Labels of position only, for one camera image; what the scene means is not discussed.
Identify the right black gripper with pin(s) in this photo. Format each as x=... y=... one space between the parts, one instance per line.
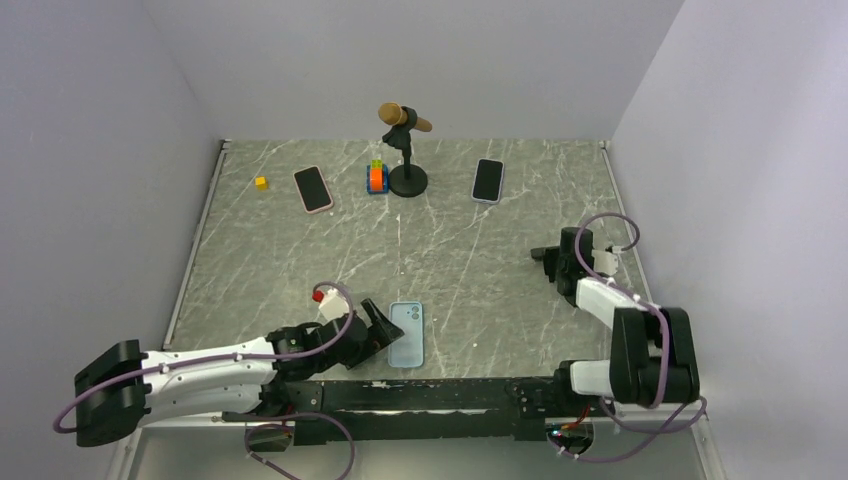
x=549 y=256

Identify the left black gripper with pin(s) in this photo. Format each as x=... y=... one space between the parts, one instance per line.
x=382 y=332

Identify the light blue phone case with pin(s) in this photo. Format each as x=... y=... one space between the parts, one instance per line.
x=407 y=351

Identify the lilac phone case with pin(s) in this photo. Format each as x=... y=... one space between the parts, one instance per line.
x=473 y=192

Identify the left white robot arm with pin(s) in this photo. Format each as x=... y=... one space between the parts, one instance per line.
x=125 y=388

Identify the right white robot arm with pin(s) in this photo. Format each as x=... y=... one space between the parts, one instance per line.
x=652 y=353

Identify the phone in pink case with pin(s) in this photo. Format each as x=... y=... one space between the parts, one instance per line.
x=313 y=190

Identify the black microphone stand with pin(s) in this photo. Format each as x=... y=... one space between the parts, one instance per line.
x=407 y=180

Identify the colourful toy block stack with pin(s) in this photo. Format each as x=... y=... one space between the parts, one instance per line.
x=377 y=178

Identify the wooden toy microphone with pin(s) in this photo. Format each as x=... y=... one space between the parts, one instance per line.
x=394 y=114

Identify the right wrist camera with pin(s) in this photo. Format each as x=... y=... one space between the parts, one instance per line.
x=606 y=262

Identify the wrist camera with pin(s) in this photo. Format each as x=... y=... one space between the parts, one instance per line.
x=332 y=304
x=606 y=262

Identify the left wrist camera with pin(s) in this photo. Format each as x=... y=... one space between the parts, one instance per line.
x=332 y=304

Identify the black base frame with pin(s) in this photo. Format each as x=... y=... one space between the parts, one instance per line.
x=520 y=408

